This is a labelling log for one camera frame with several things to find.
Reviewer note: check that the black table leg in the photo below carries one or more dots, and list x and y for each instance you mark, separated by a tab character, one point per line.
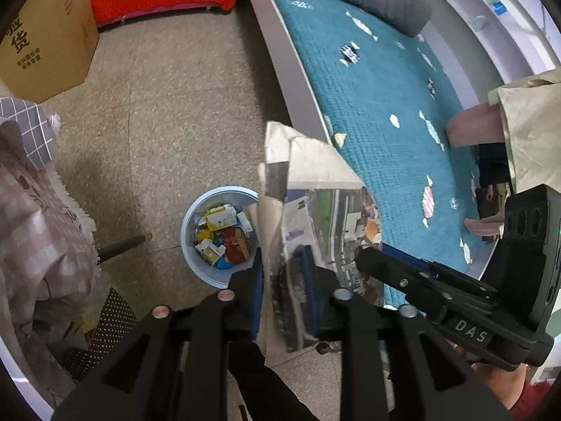
122	248

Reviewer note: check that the teal quilted mattress cover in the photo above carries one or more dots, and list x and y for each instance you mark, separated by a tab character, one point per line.
385	87

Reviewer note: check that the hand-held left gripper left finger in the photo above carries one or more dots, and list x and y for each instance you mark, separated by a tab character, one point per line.
258	298

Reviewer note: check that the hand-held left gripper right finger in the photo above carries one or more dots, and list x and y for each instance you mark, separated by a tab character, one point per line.
312	294

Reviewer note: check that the brown cardboard box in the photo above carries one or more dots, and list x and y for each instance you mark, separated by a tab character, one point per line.
44	52

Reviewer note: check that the silver printed foil bag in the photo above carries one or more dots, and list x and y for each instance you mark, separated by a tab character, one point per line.
315	171

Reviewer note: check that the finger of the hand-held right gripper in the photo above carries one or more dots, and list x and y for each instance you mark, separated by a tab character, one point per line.
410	259
394	272

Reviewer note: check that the pile of wrappers and cartons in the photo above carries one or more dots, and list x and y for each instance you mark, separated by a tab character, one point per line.
214	228

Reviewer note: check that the teal bunk bed frame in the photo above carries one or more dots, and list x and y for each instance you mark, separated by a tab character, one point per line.
280	61

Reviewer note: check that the person's right forearm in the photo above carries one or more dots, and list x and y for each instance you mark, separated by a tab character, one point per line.
541	401

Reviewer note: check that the brown dotted cushion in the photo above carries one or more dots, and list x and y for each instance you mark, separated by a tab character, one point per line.
109	324

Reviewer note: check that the person's pink plaid pyjamas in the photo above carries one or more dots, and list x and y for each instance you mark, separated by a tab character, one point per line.
39	237

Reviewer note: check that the blue plastic bucket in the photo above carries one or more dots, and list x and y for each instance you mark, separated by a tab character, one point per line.
193	256

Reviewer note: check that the person's right hand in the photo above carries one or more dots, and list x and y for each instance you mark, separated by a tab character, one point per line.
499	381

